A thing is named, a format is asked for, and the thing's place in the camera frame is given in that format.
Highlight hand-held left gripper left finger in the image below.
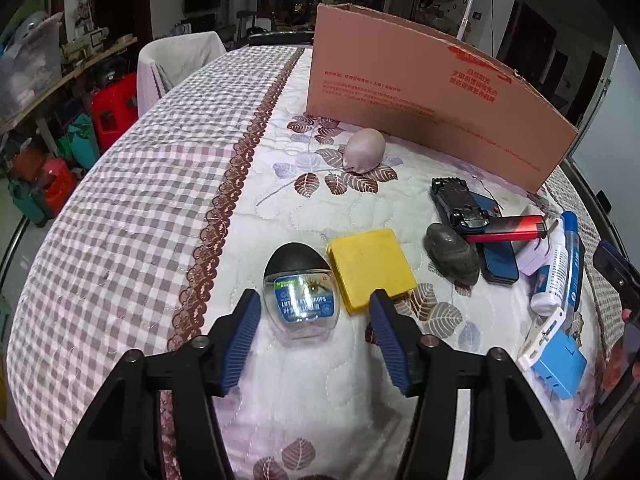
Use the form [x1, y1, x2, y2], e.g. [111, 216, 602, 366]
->
[52, 288, 263, 480]

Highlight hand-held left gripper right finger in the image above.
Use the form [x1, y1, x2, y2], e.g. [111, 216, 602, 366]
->
[369, 288, 578, 480]

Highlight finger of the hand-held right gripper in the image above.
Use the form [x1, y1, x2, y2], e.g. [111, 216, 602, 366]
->
[593, 240, 640, 311]

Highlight blue cap glue bottle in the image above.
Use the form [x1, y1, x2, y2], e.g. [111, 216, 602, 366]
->
[560, 211, 586, 311]

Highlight white spray bottle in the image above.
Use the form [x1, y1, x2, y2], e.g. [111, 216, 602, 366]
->
[530, 225, 571, 316]

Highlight eye drops bottle black cap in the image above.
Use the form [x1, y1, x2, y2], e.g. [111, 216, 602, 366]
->
[262, 242, 343, 343]

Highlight white rounded plastic box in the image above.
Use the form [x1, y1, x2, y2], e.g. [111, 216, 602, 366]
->
[515, 205, 558, 276]

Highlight yellow square block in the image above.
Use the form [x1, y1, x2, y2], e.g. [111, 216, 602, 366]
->
[327, 228, 418, 315]

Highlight white clothespin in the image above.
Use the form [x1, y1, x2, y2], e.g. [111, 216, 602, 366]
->
[517, 305, 568, 371]

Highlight pale smooth egg-shaped stone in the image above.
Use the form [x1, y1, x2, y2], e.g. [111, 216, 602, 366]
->
[345, 128, 387, 176]

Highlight cardboard box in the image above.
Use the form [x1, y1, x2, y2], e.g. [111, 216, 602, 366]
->
[306, 3, 580, 194]

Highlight light blue small box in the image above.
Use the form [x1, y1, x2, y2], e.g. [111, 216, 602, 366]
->
[531, 330, 588, 400]

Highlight dark grey smooth stone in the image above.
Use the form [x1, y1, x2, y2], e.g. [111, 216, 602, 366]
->
[424, 222, 482, 286]

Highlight red lighter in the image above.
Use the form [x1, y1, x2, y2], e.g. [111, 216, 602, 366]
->
[462, 215, 547, 244]

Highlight dark blue flat case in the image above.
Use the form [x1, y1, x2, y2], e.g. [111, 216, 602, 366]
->
[470, 192, 521, 285]

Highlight blue black toy car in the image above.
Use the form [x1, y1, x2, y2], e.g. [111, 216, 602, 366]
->
[431, 177, 493, 233]

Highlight green shopping bag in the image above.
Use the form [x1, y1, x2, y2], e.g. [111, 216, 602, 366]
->
[57, 114, 101, 171]
[7, 180, 48, 226]

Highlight red plastic stool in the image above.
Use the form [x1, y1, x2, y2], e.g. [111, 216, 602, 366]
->
[91, 72, 139, 153]

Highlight chair with white cover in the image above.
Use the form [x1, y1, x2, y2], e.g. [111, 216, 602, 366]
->
[137, 31, 227, 116]

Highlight wooden shelf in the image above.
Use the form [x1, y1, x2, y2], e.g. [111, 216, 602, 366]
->
[0, 35, 138, 136]

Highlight clear plastic storage bin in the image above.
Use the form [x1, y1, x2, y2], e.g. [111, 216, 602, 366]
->
[0, 12, 63, 111]

